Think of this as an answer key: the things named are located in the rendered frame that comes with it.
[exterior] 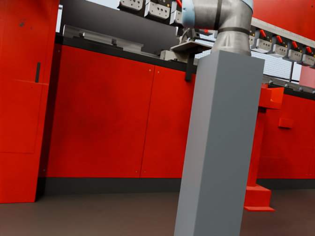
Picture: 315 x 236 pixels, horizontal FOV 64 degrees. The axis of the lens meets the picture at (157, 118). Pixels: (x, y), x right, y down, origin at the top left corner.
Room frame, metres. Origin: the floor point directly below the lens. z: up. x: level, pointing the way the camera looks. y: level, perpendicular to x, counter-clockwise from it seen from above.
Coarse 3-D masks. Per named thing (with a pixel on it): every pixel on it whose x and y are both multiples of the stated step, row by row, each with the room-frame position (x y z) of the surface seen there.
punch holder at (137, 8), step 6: (120, 0) 1.60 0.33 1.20; (126, 0) 1.62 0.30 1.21; (132, 0) 1.63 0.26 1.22; (138, 0) 1.65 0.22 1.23; (120, 6) 1.64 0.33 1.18; (126, 6) 1.62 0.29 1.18; (132, 6) 1.63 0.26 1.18; (138, 6) 1.66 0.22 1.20; (132, 12) 1.71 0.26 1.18; (138, 12) 1.70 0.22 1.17
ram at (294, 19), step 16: (256, 0) 2.09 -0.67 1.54; (272, 0) 2.16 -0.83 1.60; (288, 0) 2.25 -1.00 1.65; (304, 0) 2.33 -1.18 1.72; (256, 16) 2.10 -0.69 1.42; (272, 16) 2.18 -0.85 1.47; (288, 16) 2.26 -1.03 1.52; (304, 16) 2.35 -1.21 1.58; (272, 32) 2.19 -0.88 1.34; (304, 32) 2.36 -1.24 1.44
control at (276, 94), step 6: (264, 90) 1.63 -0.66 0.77; (270, 90) 1.65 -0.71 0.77; (276, 90) 1.74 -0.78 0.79; (282, 90) 1.69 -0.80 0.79; (264, 96) 1.64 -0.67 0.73; (270, 96) 1.65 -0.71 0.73; (276, 96) 1.73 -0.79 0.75; (282, 96) 1.68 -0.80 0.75; (264, 102) 1.64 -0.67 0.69; (270, 102) 1.65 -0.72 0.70; (276, 102) 1.67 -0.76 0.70; (270, 108) 1.68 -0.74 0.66; (276, 108) 1.67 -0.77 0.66
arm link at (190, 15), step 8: (184, 0) 0.93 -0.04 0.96; (192, 0) 0.93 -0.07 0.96; (200, 0) 0.92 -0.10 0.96; (208, 0) 0.92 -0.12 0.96; (216, 0) 0.92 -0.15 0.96; (184, 8) 0.94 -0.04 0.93; (192, 8) 0.92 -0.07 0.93; (200, 8) 0.92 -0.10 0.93; (208, 8) 0.92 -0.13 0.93; (216, 8) 0.91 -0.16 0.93; (184, 16) 0.94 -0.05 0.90; (192, 16) 0.93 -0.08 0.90; (200, 16) 0.93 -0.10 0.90; (208, 16) 0.92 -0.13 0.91; (184, 24) 0.97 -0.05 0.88; (192, 24) 0.96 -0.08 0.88; (200, 24) 0.95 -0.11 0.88; (208, 24) 0.95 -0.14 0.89
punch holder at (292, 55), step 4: (292, 40) 2.30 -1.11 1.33; (288, 44) 2.33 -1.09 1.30; (292, 44) 2.30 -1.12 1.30; (300, 44) 2.35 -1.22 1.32; (288, 48) 2.32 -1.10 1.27; (292, 48) 2.31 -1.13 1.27; (300, 48) 2.35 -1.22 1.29; (288, 52) 2.32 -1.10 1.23; (292, 52) 2.31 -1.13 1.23; (296, 52) 2.33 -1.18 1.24; (300, 52) 2.35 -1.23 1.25; (288, 56) 2.31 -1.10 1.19; (292, 56) 2.31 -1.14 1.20; (296, 56) 2.33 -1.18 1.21; (300, 56) 2.35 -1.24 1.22; (288, 60) 2.39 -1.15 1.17; (292, 60) 2.37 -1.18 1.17; (296, 60) 2.35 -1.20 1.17
